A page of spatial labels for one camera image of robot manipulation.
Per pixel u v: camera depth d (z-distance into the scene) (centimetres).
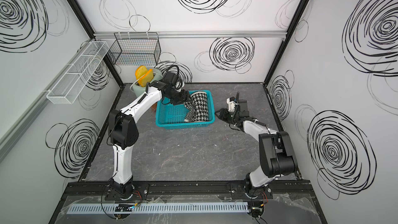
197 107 94
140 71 97
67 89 71
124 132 53
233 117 73
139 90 99
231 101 85
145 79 96
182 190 75
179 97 82
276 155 47
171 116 101
